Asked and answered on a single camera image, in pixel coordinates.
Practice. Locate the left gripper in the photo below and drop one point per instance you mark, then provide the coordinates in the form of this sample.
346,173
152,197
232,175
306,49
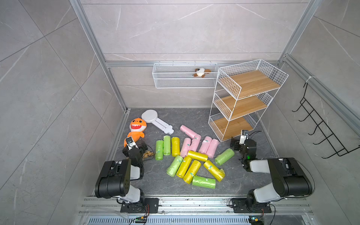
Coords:
140,145

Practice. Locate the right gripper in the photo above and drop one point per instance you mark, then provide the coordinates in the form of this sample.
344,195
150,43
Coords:
236,143

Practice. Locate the yellow roll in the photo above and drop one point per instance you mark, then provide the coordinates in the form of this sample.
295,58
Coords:
218,174
192,171
184,167
175,146

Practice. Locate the yellow roll horizontal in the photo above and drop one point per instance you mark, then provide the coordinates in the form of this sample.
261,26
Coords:
197,156

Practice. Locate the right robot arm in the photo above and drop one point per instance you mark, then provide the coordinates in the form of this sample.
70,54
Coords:
287,178

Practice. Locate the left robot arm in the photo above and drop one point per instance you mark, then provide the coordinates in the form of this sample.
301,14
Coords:
115,177

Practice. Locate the tiger striped small toy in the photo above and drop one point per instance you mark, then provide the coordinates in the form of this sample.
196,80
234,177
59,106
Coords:
148,154

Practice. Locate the green roll right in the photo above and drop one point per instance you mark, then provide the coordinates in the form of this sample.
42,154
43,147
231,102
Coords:
224,157

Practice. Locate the green roll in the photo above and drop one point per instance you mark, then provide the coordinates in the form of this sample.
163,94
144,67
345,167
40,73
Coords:
159,150
173,168
204,182
224,157
167,145

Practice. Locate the green roll far left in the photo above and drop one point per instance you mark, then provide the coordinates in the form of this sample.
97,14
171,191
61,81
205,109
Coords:
159,150

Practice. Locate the pink roll rightmost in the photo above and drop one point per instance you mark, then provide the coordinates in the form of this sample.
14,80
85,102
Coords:
212,148

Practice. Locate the orange shark plush toy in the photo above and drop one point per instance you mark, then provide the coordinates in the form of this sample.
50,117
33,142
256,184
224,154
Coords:
137,127

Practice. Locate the white folding stand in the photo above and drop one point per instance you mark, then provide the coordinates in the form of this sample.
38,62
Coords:
151,116

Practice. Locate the green roll lower left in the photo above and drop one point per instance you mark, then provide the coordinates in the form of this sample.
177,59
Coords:
173,168

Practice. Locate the pink roll top angled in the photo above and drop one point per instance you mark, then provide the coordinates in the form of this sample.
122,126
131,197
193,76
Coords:
188,131

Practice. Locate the green roll bottom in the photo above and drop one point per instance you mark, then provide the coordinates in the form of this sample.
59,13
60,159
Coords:
204,182

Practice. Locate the pink roll leftmost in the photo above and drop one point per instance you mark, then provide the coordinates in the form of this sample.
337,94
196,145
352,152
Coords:
185,147

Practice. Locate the brown white plush puppy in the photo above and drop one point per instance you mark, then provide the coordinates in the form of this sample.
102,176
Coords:
201,72

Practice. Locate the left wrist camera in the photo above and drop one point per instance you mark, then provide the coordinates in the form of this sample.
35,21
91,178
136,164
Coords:
130,143

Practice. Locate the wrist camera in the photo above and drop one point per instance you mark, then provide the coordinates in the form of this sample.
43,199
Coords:
244,136
130,143

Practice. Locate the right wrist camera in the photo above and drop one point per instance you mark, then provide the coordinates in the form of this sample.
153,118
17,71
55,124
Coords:
244,136

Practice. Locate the white three-tier wire shelf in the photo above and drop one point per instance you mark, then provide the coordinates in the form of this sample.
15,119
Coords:
243,92

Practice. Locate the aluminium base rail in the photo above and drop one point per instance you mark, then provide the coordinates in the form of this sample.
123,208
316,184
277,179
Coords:
193,210

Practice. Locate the white wall wire basket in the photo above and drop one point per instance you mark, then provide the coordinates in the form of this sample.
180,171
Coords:
180,75

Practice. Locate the black wall hook rack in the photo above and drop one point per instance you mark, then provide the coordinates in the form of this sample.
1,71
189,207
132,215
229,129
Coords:
322,127

